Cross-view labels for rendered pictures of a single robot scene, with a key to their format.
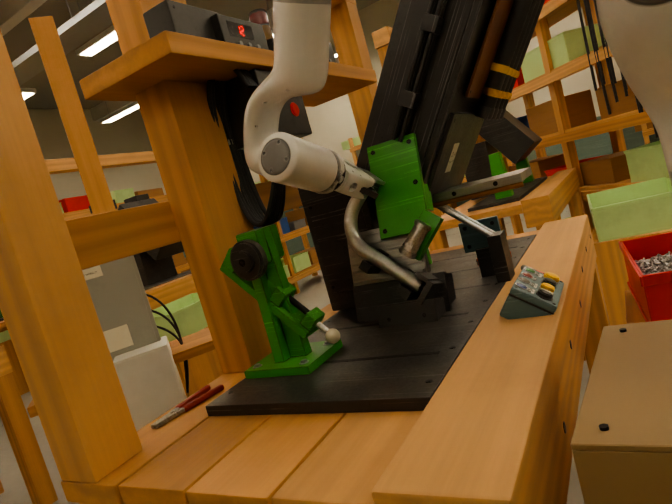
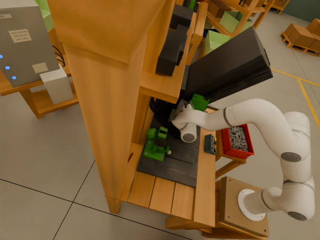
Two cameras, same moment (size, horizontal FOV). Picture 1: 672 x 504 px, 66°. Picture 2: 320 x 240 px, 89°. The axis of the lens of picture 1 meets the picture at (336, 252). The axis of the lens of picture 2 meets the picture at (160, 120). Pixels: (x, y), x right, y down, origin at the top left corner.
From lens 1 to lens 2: 1.07 m
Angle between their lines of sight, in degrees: 54
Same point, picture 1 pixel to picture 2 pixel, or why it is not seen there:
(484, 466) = (210, 216)
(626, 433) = (231, 219)
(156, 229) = not seen: hidden behind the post
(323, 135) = not seen: outside the picture
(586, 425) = (226, 215)
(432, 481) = (203, 220)
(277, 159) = (188, 138)
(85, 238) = not seen: hidden behind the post
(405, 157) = (203, 103)
